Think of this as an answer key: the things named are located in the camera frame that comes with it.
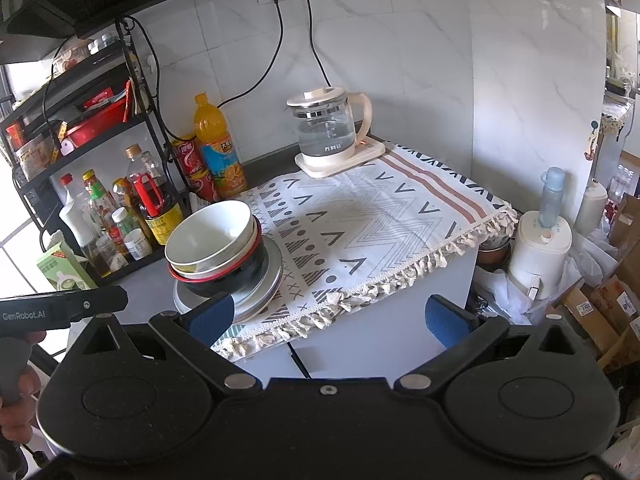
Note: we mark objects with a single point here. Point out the white thermos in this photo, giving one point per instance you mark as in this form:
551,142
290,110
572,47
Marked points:
591,205

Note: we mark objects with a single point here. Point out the person's left hand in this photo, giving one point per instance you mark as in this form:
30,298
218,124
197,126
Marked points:
12,422

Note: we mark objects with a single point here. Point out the orange juice bottle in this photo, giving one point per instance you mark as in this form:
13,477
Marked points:
217,150

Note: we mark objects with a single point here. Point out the black bowl red rim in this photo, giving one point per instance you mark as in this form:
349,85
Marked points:
240,275

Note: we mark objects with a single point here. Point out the white plate script print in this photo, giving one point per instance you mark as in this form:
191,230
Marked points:
267,265

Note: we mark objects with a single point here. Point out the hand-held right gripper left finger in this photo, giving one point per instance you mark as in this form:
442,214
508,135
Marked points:
212,317

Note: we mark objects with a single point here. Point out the large white plate flower print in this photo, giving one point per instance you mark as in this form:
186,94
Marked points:
260,307

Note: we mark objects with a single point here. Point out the light blue bottle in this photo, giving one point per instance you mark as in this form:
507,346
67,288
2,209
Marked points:
550,195

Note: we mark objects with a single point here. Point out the black metal shelf rack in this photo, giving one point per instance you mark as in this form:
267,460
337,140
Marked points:
145,110

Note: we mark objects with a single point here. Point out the plain white bowl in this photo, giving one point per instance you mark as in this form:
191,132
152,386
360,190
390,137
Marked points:
210,232

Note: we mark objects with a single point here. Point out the cream kettle base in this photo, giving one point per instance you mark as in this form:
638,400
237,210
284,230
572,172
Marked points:
350,160

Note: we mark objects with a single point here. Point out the red soda bottle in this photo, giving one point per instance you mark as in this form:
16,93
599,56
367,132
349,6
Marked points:
192,165

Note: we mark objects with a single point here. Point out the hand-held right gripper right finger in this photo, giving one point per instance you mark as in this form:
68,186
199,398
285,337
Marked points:
445,322

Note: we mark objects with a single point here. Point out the patterned white tablecloth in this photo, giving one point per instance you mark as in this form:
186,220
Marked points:
360,225

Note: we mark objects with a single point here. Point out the white plate round crest print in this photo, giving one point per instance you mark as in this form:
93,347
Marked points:
274,272

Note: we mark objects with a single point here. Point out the brown cardboard boxes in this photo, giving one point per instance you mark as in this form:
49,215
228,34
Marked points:
600,305

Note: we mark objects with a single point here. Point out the white small appliance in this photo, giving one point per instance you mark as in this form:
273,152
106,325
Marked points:
537,255

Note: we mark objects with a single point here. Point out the glass kettle cream lid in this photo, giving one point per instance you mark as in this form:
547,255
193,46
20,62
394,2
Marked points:
327,125

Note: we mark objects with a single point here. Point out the red box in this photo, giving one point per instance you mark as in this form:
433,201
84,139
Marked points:
97,115

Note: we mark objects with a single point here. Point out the group of condiment bottles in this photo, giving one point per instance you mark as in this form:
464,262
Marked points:
125,210

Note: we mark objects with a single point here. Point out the white bowl pink band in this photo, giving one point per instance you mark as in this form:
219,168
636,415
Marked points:
256,240

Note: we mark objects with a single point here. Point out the green carton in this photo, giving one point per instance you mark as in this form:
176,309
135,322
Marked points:
62,265

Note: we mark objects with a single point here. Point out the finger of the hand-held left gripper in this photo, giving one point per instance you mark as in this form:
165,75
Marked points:
102,301

